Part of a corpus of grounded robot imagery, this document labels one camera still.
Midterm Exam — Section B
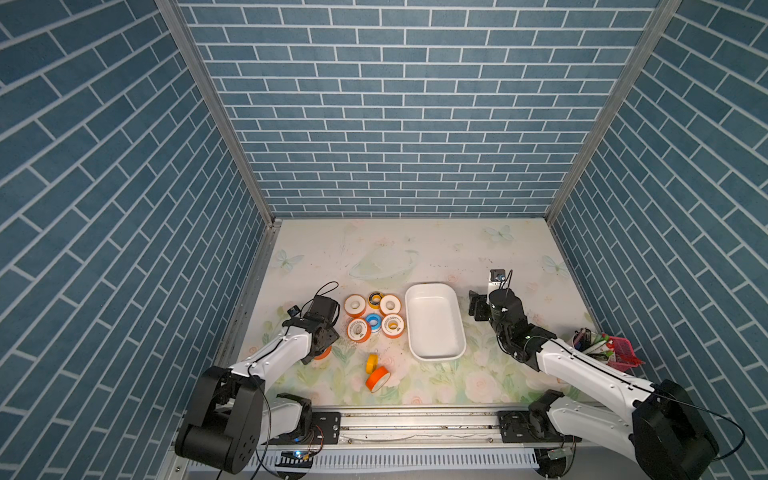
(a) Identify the orange sealing tape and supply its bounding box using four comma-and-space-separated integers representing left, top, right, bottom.
343, 294, 368, 318
346, 318, 372, 343
379, 294, 403, 317
314, 346, 332, 361
381, 314, 406, 339

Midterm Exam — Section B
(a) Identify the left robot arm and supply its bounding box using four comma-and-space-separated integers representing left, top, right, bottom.
174, 294, 341, 474

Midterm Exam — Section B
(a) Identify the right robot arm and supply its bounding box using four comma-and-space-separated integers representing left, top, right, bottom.
468, 269, 719, 479

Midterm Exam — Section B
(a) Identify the blue tape roll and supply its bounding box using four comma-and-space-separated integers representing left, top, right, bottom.
365, 313, 383, 333

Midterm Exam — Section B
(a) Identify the yellow black tape roll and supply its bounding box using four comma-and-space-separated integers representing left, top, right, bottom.
367, 291, 384, 309

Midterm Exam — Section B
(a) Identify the small yellow tape roll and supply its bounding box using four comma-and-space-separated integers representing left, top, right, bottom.
365, 354, 378, 374

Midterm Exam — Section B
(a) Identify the white storage box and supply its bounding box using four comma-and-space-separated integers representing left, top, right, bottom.
405, 283, 467, 363

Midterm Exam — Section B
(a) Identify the orange tape roll on edge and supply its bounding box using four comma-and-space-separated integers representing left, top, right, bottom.
365, 366, 391, 393

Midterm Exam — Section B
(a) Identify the pink pen cup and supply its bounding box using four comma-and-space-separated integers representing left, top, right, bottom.
570, 328, 614, 363

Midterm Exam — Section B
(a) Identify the pink basket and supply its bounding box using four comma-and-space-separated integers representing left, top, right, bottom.
607, 336, 644, 372

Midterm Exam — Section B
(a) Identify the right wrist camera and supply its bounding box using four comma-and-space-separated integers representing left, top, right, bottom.
488, 269, 507, 291

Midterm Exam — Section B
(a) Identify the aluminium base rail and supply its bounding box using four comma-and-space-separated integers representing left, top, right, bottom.
161, 404, 661, 463

